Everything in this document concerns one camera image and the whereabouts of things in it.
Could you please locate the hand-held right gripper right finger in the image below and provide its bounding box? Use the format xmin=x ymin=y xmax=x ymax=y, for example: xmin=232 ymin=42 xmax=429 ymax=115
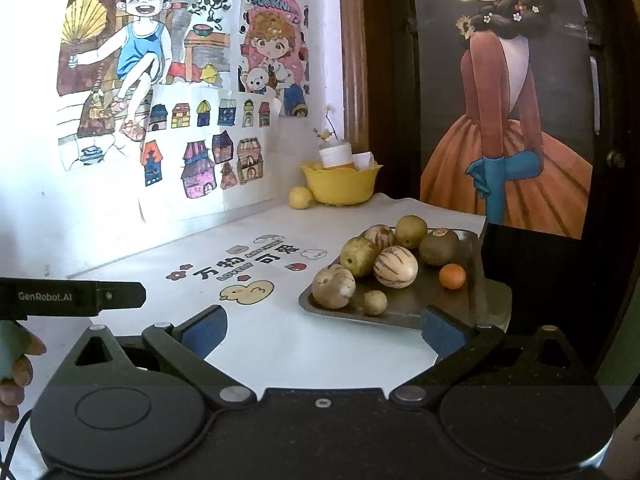
xmin=390 ymin=305 xmax=571 ymax=406

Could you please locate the small tan round fruit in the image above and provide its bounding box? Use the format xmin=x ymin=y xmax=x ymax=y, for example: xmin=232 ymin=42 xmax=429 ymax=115
xmin=363 ymin=290 xmax=389 ymax=316

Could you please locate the yellow flower sprig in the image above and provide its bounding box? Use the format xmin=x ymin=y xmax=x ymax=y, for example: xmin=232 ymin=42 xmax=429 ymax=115
xmin=314 ymin=104 xmax=337 ymax=147

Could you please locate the black cable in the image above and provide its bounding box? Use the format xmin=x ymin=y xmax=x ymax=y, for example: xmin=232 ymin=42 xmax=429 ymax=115
xmin=0 ymin=407 xmax=33 ymax=466

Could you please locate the person's left hand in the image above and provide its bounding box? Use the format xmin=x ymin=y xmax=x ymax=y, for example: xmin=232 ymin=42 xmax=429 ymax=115
xmin=0 ymin=319 xmax=47 ymax=423

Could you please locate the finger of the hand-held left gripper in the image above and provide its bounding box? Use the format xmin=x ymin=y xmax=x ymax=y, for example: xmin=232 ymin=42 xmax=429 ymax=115
xmin=95 ymin=282 xmax=147 ymax=312

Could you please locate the orange dress girl poster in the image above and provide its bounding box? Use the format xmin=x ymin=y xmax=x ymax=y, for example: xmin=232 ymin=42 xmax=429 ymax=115
xmin=410 ymin=0 xmax=598 ymax=241

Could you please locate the wooden door frame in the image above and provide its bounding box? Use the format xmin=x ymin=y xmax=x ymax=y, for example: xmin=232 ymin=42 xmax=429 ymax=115
xmin=337 ymin=0 xmax=371 ymax=153

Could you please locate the dark wooden door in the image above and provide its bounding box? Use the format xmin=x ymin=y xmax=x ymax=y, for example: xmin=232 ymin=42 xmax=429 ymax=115
xmin=360 ymin=0 xmax=640 ymax=361

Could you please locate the yellow plastic bowl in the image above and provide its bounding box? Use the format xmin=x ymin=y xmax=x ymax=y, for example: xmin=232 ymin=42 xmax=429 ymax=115
xmin=300 ymin=160 xmax=384 ymax=206

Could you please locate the striped pepino melon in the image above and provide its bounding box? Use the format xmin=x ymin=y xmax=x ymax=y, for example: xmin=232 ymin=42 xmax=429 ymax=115
xmin=373 ymin=245 xmax=419 ymax=287
xmin=362 ymin=224 xmax=396 ymax=248

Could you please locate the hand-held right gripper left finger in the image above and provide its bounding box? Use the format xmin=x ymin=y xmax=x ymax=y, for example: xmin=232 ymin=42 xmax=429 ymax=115
xmin=75 ymin=305 xmax=256 ymax=406

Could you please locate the metal tray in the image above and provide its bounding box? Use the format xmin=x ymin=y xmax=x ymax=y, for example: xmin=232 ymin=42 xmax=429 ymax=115
xmin=298 ymin=227 xmax=488 ymax=331

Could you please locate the brown kiwi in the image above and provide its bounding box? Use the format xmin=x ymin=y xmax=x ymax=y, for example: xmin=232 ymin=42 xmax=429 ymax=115
xmin=418 ymin=227 xmax=461 ymax=267

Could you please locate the houses drawing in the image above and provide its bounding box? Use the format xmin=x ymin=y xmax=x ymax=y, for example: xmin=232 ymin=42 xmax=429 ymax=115
xmin=137 ymin=85 xmax=281 ymax=223

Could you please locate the girl with teddy drawing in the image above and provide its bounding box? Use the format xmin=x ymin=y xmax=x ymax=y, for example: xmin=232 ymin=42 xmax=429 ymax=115
xmin=237 ymin=0 xmax=311 ymax=118

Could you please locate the small orange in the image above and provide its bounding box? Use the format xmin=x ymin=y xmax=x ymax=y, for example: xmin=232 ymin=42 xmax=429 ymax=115
xmin=439 ymin=263 xmax=467 ymax=290

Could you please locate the yellow-green round fruit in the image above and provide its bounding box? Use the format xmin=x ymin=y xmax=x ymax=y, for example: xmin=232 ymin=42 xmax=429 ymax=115
xmin=340 ymin=236 xmax=381 ymax=278
xmin=395 ymin=215 xmax=429 ymax=250

